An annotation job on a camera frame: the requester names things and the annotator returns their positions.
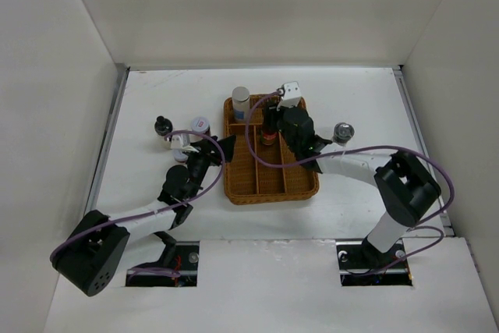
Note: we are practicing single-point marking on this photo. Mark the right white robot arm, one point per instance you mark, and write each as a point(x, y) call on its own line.
point(406, 188)

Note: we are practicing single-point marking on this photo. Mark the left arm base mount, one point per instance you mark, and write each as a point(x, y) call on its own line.
point(176, 266)

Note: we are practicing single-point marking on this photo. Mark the black-cap white sauce bottle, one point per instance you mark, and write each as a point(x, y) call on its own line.
point(162, 128)

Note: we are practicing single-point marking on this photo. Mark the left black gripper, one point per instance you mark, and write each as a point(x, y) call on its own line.
point(205, 146)

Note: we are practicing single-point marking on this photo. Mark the red sauce bottle yellow cap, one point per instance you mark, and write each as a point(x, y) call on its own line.
point(267, 137)

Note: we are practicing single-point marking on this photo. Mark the white-lid jar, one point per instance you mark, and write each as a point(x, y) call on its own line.
point(180, 156)
point(201, 124)

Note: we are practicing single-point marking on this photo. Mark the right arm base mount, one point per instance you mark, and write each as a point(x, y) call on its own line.
point(359, 267)

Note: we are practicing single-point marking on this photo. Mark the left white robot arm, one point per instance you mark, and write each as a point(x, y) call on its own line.
point(93, 253)

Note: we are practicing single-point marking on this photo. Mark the brown wicker divided basket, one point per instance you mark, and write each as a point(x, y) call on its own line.
point(247, 181)

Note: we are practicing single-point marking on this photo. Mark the silver-lid salt shaker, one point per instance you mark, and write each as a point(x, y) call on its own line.
point(240, 103)

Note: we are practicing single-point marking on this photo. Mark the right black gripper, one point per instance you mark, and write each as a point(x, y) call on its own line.
point(270, 111)

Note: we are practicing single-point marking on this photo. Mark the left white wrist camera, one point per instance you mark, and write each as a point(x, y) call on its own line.
point(181, 142)

